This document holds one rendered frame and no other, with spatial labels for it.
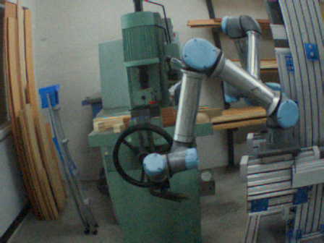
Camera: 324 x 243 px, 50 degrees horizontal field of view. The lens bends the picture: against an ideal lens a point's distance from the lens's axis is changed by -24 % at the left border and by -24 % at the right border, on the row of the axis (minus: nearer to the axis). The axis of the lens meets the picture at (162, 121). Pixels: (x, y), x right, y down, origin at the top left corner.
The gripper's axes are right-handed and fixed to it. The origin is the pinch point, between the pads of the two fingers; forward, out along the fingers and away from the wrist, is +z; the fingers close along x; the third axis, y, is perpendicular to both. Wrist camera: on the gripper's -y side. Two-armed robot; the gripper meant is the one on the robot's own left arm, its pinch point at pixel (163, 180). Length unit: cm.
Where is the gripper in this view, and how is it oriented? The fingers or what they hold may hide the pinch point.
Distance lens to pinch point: 191.4
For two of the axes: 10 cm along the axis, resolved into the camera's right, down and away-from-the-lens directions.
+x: 9.9, -1.1, -0.7
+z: 1.0, 3.6, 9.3
